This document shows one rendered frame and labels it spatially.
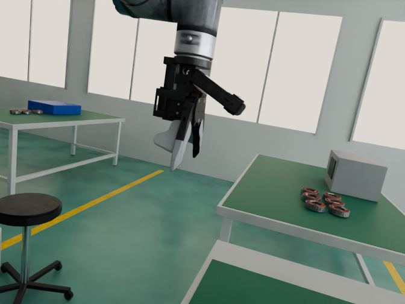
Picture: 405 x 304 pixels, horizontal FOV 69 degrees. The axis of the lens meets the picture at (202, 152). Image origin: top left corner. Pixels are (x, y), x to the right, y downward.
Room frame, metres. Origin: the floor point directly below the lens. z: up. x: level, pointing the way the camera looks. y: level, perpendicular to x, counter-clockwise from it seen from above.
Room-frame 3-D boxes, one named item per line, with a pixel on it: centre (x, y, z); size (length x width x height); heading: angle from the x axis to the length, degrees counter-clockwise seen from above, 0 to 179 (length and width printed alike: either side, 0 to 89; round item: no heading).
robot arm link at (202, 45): (0.57, 0.05, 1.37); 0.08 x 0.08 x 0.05
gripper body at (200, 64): (0.57, 0.05, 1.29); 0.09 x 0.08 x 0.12; 77
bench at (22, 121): (3.65, 1.92, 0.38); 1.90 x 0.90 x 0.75; 165
